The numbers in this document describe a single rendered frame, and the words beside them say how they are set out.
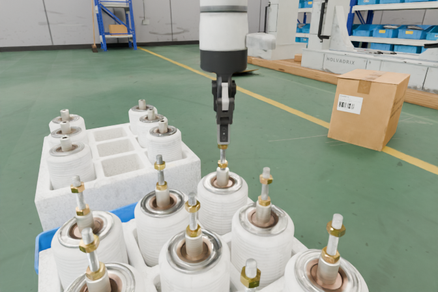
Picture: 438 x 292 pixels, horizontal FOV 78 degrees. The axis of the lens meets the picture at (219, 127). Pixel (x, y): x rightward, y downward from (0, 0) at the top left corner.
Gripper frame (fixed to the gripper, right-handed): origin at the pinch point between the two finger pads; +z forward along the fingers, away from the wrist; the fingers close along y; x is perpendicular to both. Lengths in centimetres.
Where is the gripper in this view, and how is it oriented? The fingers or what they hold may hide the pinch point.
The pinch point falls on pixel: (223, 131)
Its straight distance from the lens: 47.4
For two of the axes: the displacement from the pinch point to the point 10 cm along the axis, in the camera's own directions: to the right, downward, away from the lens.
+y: 0.3, 3.7, -9.3
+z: 0.0, 9.3, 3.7
